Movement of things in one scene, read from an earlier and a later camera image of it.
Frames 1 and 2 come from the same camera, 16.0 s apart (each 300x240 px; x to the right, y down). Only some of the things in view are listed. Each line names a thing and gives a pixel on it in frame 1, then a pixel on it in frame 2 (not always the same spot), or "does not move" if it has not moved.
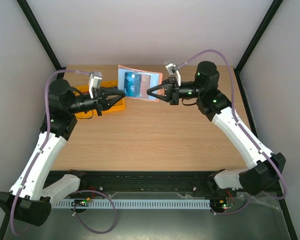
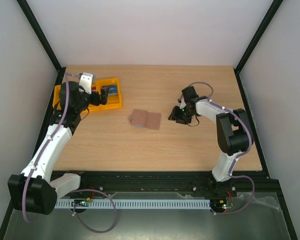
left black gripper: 102,102 to 104,97
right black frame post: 250,47 does not move
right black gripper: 174,91 to 177,115
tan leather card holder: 135,83 to 145,119
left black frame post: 39,33 does not move
